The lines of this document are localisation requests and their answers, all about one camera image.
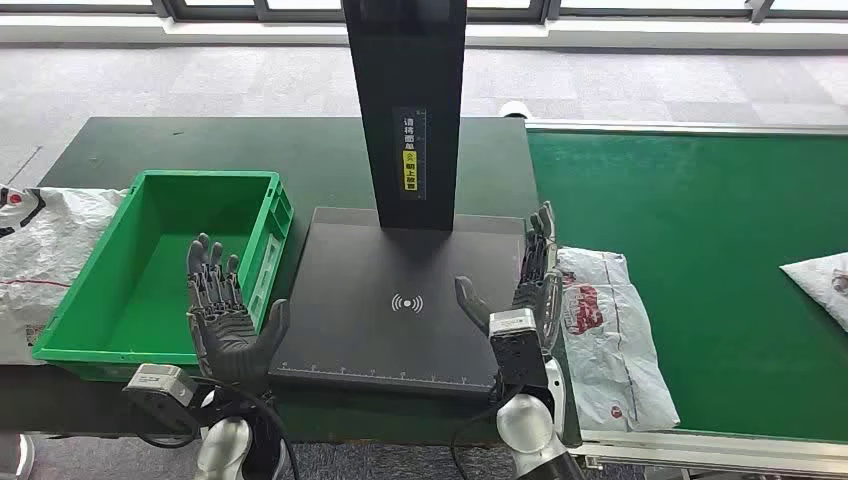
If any green plastic crate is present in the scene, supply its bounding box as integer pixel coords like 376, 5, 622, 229
31, 169, 295, 384

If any dark window frame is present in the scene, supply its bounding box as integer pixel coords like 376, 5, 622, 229
0, 0, 848, 24

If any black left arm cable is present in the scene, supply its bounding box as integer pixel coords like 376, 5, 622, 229
135, 377, 303, 480

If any grey parcel bag red print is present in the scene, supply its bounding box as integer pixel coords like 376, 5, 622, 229
779, 251, 848, 334
555, 246, 682, 433

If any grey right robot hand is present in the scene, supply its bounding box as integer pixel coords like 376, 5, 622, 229
454, 201, 566, 352

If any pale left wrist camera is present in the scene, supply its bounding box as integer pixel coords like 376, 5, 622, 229
122, 363, 200, 432

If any aluminium conveyor frame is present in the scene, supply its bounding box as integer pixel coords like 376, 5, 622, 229
523, 117, 848, 480

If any black yellow column sticker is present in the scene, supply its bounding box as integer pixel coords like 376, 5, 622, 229
392, 106, 427, 201

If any white rounded floor object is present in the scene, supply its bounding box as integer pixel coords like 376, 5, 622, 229
0, 433, 36, 480

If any green conveyor belt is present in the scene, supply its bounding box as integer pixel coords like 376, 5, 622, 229
526, 129, 848, 444

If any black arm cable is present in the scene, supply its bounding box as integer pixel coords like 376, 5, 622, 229
450, 390, 525, 480
135, 377, 303, 480

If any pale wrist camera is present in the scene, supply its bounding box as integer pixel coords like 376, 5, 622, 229
122, 363, 200, 432
488, 307, 551, 392

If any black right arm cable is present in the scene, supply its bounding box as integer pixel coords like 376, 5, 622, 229
450, 390, 525, 480

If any black inbound scanner machine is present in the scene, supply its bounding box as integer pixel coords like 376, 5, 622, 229
268, 0, 531, 402

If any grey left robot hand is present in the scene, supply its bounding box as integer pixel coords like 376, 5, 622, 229
186, 232, 292, 393

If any white woven sack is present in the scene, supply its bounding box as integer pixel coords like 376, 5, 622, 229
0, 184, 130, 367

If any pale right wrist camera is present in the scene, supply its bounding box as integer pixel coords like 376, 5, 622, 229
488, 307, 551, 392

